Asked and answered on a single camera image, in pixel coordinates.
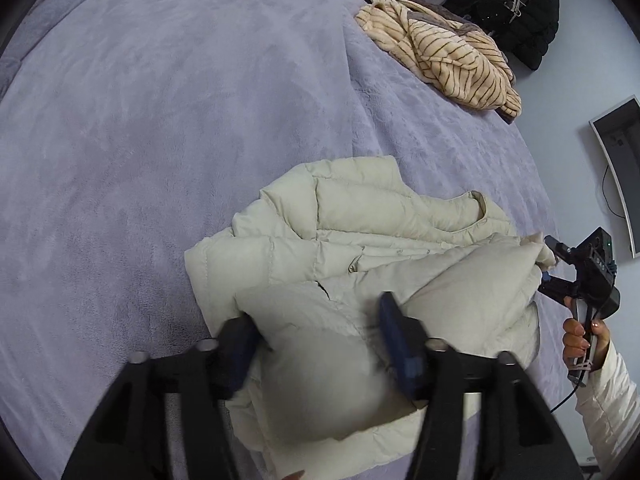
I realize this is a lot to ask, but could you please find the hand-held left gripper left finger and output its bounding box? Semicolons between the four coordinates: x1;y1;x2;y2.
62;317;261;480

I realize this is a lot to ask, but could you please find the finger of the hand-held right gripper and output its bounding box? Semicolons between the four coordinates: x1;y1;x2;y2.
539;272;577;307
544;235;580;267

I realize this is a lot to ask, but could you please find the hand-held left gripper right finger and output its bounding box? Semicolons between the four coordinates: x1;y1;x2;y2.
377;292;583;480

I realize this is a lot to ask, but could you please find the beige puffer jacket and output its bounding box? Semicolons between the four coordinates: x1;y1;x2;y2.
184;156;557;480

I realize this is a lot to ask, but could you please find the person's right forearm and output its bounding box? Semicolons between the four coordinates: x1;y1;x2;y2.
574;342;640;480

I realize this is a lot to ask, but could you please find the person's right hand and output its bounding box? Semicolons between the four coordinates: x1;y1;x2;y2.
561;296;609;371

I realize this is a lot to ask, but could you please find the curved monitor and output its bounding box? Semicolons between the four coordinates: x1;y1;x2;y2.
589;95;640;260

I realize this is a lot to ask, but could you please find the striped beige garment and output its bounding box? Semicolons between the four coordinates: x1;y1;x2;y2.
355;1;522;120

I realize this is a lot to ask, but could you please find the purple fleece blanket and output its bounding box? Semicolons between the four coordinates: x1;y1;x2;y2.
0;0;571;480

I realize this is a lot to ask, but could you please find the black hanging jacket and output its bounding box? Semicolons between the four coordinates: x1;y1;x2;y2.
444;0;571;72

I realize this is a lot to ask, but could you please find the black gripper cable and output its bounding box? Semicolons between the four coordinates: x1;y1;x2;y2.
550;372;582;413

